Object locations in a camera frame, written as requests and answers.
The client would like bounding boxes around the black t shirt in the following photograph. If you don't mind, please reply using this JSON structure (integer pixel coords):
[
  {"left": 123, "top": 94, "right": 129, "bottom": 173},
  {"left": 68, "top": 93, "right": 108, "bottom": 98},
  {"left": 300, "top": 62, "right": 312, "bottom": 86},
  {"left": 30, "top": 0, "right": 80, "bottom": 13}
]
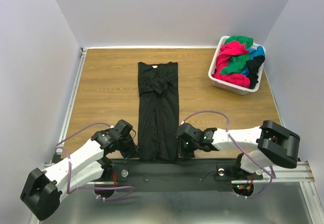
[
  {"left": 246, "top": 55, "right": 265, "bottom": 89},
  {"left": 138, "top": 62, "right": 179, "bottom": 162}
]

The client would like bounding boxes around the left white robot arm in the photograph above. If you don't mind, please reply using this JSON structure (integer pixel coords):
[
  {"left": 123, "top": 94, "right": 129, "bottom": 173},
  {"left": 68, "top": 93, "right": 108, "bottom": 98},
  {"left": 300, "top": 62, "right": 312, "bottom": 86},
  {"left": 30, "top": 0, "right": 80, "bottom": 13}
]
[{"left": 20, "top": 120, "right": 136, "bottom": 221}]

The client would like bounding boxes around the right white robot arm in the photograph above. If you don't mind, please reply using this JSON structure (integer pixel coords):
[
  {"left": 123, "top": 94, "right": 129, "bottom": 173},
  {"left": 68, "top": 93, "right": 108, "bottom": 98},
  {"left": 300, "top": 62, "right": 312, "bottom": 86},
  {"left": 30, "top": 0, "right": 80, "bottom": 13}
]
[{"left": 176, "top": 121, "right": 300, "bottom": 178}]

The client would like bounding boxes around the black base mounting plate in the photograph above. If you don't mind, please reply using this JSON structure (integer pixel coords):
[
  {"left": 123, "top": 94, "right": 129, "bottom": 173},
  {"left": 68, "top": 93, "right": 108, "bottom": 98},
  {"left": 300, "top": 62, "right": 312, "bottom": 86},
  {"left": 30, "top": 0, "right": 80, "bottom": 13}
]
[{"left": 92, "top": 159, "right": 262, "bottom": 193}]

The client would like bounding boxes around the white plastic laundry basket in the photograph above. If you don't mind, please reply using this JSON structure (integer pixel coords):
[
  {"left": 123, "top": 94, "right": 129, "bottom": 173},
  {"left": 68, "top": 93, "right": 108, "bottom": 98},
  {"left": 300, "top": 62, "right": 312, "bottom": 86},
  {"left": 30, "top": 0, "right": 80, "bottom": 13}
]
[{"left": 208, "top": 36, "right": 264, "bottom": 95}]

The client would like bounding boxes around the green t shirt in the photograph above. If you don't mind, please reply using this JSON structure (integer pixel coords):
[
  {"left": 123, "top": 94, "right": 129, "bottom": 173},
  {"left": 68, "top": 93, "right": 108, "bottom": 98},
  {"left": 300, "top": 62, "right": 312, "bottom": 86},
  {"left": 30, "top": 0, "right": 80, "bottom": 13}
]
[{"left": 218, "top": 35, "right": 254, "bottom": 74}]

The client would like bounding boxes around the black t shirt in basket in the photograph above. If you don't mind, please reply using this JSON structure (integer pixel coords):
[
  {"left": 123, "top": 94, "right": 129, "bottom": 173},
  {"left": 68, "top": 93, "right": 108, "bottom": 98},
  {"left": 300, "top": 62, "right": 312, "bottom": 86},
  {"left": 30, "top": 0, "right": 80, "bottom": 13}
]
[{"left": 246, "top": 55, "right": 265, "bottom": 89}]

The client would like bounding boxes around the pink t shirt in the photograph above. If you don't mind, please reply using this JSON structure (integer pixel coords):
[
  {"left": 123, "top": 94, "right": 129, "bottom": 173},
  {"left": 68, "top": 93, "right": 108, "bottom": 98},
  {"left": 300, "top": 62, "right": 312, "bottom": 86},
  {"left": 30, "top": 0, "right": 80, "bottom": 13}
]
[{"left": 212, "top": 41, "right": 251, "bottom": 88}]

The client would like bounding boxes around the blue t shirt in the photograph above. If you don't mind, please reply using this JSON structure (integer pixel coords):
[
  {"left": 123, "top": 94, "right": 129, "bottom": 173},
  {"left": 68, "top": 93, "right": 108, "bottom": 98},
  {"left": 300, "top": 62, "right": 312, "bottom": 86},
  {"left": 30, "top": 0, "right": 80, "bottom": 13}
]
[{"left": 241, "top": 46, "right": 265, "bottom": 76}]

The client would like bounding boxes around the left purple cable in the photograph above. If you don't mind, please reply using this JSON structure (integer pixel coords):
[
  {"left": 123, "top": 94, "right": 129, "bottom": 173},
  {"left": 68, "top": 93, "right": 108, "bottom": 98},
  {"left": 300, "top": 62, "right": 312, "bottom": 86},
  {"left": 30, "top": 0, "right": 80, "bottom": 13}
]
[{"left": 56, "top": 122, "right": 135, "bottom": 201}]

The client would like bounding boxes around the purple cable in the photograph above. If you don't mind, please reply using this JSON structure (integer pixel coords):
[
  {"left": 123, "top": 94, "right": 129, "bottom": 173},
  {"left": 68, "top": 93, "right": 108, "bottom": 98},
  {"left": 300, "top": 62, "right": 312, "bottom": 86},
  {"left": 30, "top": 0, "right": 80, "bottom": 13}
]
[
  {"left": 181, "top": 110, "right": 276, "bottom": 200},
  {"left": 56, "top": 122, "right": 135, "bottom": 201}
]

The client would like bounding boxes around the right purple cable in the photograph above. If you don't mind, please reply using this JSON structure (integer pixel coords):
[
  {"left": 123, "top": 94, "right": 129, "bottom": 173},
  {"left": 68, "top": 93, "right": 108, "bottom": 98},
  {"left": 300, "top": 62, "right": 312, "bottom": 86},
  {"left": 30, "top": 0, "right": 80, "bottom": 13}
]
[{"left": 181, "top": 110, "right": 276, "bottom": 200}]

